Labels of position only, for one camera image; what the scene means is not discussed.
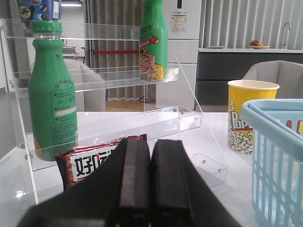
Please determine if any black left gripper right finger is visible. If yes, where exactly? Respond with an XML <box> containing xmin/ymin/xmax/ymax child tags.
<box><xmin>150</xmin><ymin>140</ymin><xmax>240</xmax><ymax>227</ymax></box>

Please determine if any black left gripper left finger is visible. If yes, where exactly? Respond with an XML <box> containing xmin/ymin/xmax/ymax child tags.
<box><xmin>18</xmin><ymin>139</ymin><xmax>150</xmax><ymax>227</ymax></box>

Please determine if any light blue plastic basket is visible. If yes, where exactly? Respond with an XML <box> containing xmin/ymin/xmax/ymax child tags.
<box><xmin>244</xmin><ymin>99</ymin><xmax>303</xmax><ymax>227</ymax></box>

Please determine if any maroon biscuit packet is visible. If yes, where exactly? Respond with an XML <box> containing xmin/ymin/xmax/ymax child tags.
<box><xmin>55</xmin><ymin>134</ymin><xmax>148</xmax><ymax>191</ymax></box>

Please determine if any yellow popcorn paper cup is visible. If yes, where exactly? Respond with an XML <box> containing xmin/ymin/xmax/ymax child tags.
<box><xmin>227</xmin><ymin>79</ymin><xmax>280</xmax><ymax>155</ymax></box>

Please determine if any green bottle near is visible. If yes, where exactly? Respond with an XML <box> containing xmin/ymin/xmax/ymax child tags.
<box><xmin>28</xmin><ymin>21</ymin><xmax>78</xmax><ymax>161</ymax></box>

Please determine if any clear acrylic left shelf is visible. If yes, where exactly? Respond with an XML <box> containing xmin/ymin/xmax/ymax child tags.
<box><xmin>0</xmin><ymin>18</ymin><xmax>228</xmax><ymax>205</ymax></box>

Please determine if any dark kitchen counter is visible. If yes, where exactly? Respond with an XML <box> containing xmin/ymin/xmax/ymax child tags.
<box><xmin>196</xmin><ymin>49</ymin><xmax>303</xmax><ymax>105</ymax></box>

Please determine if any red belt barrier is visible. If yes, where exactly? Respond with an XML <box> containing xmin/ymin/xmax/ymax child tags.
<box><xmin>93</xmin><ymin>49</ymin><xmax>157</xmax><ymax>103</ymax></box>

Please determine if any green cartoon bottle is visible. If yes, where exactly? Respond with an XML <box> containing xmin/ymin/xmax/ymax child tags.
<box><xmin>139</xmin><ymin>0</ymin><xmax>168</xmax><ymax>81</ymax></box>

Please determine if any grey armchair right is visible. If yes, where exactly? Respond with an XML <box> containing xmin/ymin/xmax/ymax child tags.
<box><xmin>243</xmin><ymin>60</ymin><xmax>303</xmax><ymax>99</ymax></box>

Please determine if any fruit plate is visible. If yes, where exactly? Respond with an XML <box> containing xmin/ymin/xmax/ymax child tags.
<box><xmin>248</xmin><ymin>40</ymin><xmax>270</xmax><ymax>49</ymax></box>

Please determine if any white refrigerator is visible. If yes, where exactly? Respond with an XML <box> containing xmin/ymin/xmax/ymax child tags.
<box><xmin>156</xmin><ymin>0</ymin><xmax>202</xmax><ymax>110</ymax></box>

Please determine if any chrome faucet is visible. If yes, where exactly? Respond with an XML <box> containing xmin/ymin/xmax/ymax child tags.
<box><xmin>280</xmin><ymin>22</ymin><xmax>292</xmax><ymax>49</ymax></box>

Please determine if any blue cookie package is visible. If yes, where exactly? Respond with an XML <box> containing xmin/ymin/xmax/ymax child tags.
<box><xmin>17</xmin><ymin>0</ymin><xmax>62</xmax><ymax>21</ymax></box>

